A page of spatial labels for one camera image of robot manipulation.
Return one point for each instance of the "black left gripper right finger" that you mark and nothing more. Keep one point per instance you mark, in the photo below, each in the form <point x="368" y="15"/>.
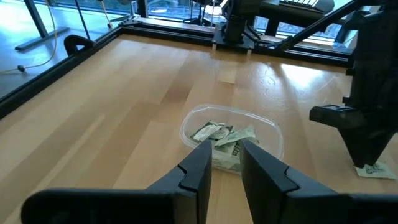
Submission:
<point x="261" y="177"/>

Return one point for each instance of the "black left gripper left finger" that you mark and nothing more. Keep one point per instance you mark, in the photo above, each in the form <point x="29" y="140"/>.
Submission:
<point x="196" y="174"/>

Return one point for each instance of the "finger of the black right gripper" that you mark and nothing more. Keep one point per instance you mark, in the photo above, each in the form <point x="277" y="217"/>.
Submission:
<point x="382" y="143"/>
<point x="357" y="143"/>

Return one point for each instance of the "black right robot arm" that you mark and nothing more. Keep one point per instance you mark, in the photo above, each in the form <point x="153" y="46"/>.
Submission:
<point x="236" y="18"/>

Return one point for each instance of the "clear plastic container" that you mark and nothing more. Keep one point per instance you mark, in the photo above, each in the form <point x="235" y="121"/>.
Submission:
<point x="192" y="124"/>

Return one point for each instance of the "black keyboard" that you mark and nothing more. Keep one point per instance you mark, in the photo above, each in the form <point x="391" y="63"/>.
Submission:
<point x="306" y="3"/>

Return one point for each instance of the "black tripod stand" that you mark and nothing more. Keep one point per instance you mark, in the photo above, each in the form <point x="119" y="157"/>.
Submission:
<point x="127" y="20"/>

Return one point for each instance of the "black clamp hook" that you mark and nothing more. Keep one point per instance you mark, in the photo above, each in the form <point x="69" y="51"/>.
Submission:
<point x="76" y="40"/>

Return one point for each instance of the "grey desk leg foot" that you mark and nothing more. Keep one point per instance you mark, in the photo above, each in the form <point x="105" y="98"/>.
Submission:
<point x="40" y="39"/>

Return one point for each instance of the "black diagonal frame strut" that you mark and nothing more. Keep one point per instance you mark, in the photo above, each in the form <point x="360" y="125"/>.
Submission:
<point x="320" y="23"/>

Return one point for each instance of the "black table edge rail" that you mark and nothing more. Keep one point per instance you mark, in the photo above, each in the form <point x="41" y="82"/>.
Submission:
<point x="46" y="78"/>

